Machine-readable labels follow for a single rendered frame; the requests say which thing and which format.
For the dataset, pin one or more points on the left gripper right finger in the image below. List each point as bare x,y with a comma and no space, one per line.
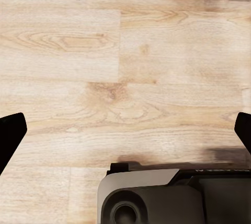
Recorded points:
243,129

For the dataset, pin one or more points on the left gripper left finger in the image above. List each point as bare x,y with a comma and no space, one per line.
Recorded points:
12,130

